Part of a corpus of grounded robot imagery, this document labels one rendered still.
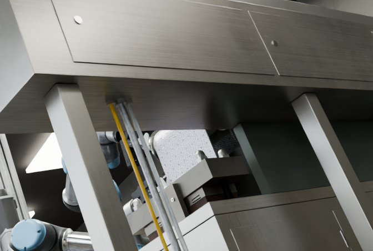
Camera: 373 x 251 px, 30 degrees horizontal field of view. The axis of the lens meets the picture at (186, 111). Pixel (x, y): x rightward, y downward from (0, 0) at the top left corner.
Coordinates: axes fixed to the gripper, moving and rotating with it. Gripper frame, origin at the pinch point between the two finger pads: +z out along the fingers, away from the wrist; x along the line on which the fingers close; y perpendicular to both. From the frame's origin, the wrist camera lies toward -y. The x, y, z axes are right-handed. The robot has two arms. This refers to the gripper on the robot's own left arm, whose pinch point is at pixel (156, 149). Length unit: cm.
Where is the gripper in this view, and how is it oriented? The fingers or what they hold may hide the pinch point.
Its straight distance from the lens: 246.0
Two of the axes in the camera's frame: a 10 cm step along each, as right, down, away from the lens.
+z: 7.0, 1.6, -6.9
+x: 7.0, 0.0, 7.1
